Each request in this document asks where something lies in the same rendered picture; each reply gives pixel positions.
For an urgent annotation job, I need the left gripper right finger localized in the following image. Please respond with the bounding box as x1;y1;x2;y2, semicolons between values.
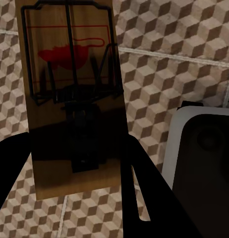
119;132;203;238

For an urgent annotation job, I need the mousetrap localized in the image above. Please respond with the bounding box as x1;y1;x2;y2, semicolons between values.
15;0;128;201

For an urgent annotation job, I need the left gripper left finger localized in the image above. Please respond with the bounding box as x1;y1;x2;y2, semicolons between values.
0;132;31;209

